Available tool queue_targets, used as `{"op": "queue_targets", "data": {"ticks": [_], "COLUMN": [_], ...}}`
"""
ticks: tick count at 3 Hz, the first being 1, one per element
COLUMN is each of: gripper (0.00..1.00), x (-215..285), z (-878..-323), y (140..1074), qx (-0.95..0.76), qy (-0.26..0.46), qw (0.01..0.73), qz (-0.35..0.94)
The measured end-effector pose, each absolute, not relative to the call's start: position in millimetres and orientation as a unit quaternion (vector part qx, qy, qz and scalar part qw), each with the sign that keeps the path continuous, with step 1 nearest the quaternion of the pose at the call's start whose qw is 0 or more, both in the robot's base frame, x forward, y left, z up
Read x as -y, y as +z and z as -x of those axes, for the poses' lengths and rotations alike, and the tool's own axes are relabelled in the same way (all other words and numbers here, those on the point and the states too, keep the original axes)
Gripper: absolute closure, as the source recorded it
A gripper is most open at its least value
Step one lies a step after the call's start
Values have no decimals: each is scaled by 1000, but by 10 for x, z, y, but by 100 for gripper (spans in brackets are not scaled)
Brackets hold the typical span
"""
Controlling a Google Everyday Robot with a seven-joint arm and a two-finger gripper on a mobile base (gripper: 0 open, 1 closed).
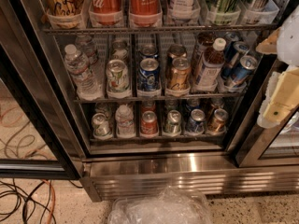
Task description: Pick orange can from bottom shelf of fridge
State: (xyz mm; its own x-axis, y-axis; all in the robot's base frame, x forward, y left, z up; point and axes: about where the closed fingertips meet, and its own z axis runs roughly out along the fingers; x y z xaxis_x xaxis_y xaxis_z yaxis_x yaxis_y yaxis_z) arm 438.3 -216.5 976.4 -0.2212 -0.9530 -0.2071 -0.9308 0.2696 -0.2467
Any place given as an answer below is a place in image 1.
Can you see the green silver can bottom shelf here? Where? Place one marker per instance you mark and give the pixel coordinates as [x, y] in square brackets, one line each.
[172, 122]

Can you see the clear plastic bag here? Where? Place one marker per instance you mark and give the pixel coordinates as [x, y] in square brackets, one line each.
[170, 206]

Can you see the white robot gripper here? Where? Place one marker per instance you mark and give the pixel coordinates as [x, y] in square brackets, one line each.
[290, 41]

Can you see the gold can middle shelf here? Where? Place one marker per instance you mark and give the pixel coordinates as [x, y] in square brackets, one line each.
[179, 74]

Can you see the fridge left glass door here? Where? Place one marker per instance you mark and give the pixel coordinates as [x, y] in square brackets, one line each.
[33, 71]

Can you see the blue tall can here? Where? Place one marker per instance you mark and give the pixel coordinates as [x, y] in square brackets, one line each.
[245, 67]
[232, 56]

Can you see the orange soda can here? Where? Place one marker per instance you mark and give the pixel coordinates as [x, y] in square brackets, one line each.
[213, 104]
[217, 121]

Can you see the water bottle bottom shelf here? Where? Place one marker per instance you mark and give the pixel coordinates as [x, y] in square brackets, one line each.
[125, 121]

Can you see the water bottle middle shelf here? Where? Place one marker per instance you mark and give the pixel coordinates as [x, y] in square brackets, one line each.
[78, 65]

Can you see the red coca cola can right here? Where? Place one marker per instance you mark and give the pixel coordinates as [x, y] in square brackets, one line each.
[145, 12]

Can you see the gold lacroix can top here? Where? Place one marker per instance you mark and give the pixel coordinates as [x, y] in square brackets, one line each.
[65, 9]

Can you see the blue tall can front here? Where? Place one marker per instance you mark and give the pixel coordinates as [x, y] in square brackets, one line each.
[245, 67]

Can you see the orange soda can front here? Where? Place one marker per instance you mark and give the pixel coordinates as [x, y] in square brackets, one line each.
[217, 121]

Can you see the white labelled bottle top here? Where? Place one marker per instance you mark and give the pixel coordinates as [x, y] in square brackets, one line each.
[183, 0]

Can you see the blue can middle shelf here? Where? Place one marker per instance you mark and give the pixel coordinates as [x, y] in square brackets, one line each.
[148, 74]

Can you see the white green can middle shelf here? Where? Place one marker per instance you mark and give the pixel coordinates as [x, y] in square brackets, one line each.
[117, 75]

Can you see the fridge right glass door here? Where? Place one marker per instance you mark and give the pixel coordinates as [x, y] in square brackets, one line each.
[257, 146]

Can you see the blue can shelf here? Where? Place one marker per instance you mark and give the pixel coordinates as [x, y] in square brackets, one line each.
[148, 74]
[195, 123]

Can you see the red can bottom shelf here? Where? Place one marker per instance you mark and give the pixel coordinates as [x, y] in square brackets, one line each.
[149, 123]

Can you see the red coca cola can left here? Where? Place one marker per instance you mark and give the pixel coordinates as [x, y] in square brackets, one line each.
[106, 12]

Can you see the blue can bottom shelf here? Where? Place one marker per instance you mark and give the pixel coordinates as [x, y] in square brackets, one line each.
[195, 123]

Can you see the white green can shelf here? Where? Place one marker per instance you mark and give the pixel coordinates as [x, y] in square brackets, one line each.
[117, 75]
[100, 125]

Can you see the green striped can top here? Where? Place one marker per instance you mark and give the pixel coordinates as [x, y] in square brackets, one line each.
[221, 12]

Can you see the red coca cola can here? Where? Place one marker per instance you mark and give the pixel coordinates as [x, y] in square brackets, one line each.
[145, 12]
[106, 12]

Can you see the water bottle shelf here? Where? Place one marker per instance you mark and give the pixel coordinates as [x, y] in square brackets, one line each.
[125, 121]
[78, 65]

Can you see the tea bottle white cap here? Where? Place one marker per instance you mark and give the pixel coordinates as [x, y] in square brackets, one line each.
[210, 65]

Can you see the white green can bottom shelf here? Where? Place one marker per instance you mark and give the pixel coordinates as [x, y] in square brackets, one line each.
[100, 125]

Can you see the orange soda can rear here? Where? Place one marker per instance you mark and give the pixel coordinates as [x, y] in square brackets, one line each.
[213, 104]

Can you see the stainless fridge base grille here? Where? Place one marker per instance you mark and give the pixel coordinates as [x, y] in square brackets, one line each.
[111, 178]

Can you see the blue tall can rear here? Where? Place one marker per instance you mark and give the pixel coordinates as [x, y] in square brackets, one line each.
[232, 56]

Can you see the fridge glass door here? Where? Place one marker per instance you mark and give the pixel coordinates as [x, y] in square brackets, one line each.
[33, 71]
[257, 146]

